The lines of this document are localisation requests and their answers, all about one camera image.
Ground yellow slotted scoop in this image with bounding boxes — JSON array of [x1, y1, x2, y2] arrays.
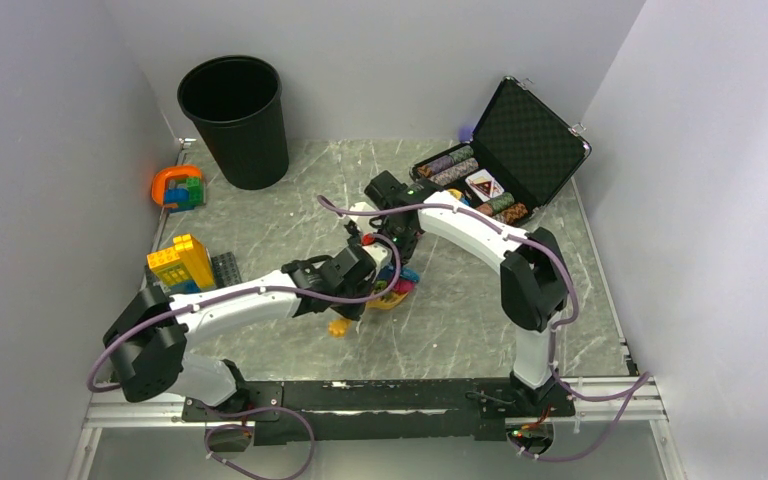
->
[[328, 293, 408, 338]]

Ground blue hand brush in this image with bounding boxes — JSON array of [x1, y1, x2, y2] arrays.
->
[[376, 265, 420, 284]]

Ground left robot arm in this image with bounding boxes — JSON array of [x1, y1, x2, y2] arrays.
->
[[103, 243, 392, 420]]

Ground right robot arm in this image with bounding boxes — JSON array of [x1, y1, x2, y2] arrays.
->
[[364, 171, 568, 416]]

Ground pink paper scrap by scoop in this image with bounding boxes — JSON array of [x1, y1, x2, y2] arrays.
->
[[391, 278, 416, 295]]

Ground playing card deck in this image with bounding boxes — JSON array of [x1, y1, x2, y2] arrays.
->
[[465, 169, 505, 202]]

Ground black perforated plate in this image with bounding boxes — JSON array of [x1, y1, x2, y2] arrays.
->
[[144, 252, 243, 294]]

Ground black poker chip case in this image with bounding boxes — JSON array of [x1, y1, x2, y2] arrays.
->
[[409, 76, 592, 227]]

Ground yellow toy block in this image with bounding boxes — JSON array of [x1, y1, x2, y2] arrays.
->
[[146, 234, 217, 293]]

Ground blue and green toy blocks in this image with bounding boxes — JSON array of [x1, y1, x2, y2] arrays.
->
[[162, 176, 205, 213]]

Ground black plastic waste bin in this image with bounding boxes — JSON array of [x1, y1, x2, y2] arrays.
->
[[177, 55, 289, 191]]

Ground orange curved toy piece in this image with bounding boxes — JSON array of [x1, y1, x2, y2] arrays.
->
[[150, 165, 203, 206]]

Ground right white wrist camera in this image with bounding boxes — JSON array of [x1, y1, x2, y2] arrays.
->
[[347, 202, 377, 232]]

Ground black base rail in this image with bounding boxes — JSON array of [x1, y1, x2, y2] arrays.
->
[[181, 377, 577, 446]]

